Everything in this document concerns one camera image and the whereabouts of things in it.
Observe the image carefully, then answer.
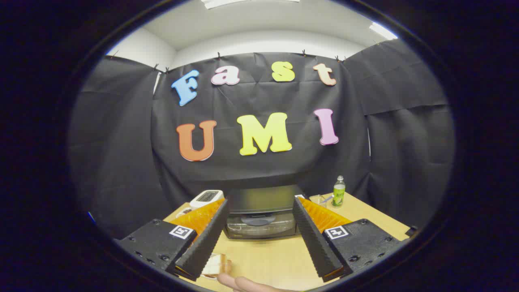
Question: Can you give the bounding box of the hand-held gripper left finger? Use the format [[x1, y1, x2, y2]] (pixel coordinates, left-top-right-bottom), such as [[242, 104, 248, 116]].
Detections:
[[115, 198, 231, 281]]

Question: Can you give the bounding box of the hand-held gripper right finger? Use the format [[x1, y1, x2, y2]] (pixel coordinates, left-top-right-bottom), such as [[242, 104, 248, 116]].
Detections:
[[293, 196, 418, 283]]

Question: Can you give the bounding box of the toast sandwich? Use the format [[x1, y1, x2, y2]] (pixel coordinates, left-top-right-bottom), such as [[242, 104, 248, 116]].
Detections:
[[202, 253, 232, 280]]

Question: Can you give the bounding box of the black toaster oven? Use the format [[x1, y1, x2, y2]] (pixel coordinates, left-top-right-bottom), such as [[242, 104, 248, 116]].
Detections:
[[223, 185, 307, 240]]

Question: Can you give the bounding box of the white kitchen appliance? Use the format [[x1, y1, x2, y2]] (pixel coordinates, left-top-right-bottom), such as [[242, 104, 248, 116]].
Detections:
[[190, 190, 224, 210]]

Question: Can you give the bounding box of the green label drink bottle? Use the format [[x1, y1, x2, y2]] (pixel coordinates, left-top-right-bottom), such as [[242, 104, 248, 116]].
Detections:
[[332, 176, 346, 208]]

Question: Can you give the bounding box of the small ceiling light panel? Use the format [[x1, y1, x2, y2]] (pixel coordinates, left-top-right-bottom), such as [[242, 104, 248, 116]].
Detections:
[[369, 22, 398, 40]]

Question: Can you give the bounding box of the long ceiling light panel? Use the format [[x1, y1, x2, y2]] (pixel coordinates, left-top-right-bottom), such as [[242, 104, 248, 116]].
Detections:
[[202, 0, 300, 9]]

